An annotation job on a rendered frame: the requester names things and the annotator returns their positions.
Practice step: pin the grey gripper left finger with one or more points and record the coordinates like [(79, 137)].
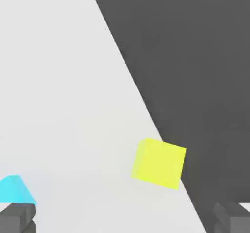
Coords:
[(17, 217)]

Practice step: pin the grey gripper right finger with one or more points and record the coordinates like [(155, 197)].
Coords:
[(232, 219)]

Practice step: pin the small cyan cube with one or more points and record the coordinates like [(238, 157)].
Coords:
[(13, 190)]

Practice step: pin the small yellow cube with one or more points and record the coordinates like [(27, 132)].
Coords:
[(159, 163)]

